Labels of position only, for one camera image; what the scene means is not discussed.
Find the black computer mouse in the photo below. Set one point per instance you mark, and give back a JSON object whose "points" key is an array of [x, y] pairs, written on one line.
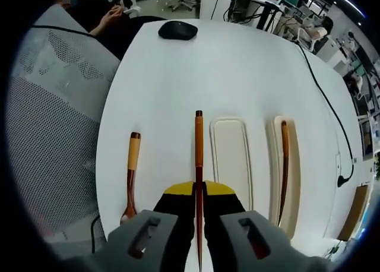
{"points": [[178, 30]]}

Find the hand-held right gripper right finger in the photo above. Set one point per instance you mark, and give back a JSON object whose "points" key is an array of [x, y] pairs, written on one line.
{"points": [[225, 206]]}

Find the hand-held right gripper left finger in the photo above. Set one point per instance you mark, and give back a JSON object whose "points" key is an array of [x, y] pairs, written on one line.
{"points": [[172, 224]]}

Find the beige cutlery case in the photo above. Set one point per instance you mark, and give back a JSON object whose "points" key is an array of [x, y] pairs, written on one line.
{"points": [[292, 171]]}

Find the brown wooden chopstick utensil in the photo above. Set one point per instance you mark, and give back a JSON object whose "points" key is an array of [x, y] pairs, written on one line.
{"points": [[285, 165], [199, 147]]}

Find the grey mesh office chair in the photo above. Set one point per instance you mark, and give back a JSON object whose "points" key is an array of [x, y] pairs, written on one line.
{"points": [[53, 135]]}

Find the cardboard box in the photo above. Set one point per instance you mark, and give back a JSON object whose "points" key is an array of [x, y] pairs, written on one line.
{"points": [[354, 212]]}

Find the wooden spoon utensil beige grip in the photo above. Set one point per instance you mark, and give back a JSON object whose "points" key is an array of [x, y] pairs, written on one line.
{"points": [[133, 153]]}

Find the beige cutlery case lid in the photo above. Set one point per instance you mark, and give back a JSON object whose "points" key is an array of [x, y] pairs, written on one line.
{"points": [[230, 165]]}

